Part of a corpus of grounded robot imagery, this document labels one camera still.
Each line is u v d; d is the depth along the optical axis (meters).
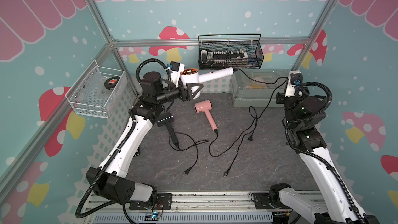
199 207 0.74
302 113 0.44
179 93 0.59
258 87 0.97
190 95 0.58
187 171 0.83
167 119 0.98
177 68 0.56
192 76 0.59
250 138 0.93
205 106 1.06
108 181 0.38
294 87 0.47
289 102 0.53
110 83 0.78
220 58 0.87
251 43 0.90
